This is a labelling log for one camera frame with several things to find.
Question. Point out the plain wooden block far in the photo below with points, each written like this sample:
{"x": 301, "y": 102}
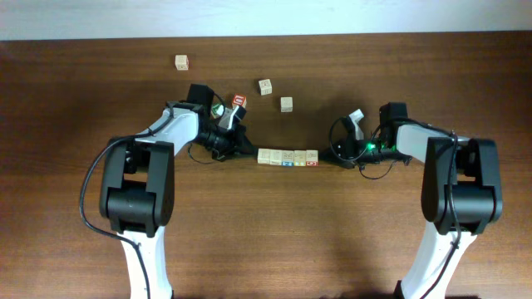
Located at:
{"x": 182, "y": 63}

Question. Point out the blue K wooden block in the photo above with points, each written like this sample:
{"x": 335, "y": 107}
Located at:
{"x": 288, "y": 158}

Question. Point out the green R wooden block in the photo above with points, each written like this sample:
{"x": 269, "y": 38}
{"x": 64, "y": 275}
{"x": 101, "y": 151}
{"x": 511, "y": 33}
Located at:
{"x": 265, "y": 87}

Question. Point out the green B wooden block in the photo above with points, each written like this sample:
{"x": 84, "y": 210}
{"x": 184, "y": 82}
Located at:
{"x": 217, "y": 110}

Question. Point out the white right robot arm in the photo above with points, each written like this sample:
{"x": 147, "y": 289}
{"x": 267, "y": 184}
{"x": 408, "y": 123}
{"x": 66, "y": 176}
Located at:
{"x": 460, "y": 193}

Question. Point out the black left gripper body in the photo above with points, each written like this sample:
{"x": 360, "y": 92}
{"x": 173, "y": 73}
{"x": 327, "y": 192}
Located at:
{"x": 224, "y": 143}

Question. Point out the red I wooden block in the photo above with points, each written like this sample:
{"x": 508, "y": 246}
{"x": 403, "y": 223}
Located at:
{"x": 312, "y": 157}

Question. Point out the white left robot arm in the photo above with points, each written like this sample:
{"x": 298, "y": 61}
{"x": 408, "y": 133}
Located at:
{"x": 138, "y": 184}

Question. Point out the yellow J wooden block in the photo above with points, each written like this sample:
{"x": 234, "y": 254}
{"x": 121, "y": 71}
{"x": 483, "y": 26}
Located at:
{"x": 299, "y": 157}

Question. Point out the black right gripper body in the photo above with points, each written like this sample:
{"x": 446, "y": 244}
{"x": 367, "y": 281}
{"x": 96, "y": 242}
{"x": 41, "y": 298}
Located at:
{"x": 353, "y": 148}

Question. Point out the red U wooden block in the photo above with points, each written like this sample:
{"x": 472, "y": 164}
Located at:
{"x": 239, "y": 100}

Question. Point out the green N wooden block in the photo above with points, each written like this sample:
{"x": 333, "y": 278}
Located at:
{"x": 286, "y": 104}

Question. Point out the plain wooden block row end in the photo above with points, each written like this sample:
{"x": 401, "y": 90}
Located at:
{"x": 264, "y": 156}

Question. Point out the ice cream wooden block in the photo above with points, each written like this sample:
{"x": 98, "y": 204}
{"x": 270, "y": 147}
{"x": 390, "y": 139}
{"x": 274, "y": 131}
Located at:
{"x": 276, "y": 157}

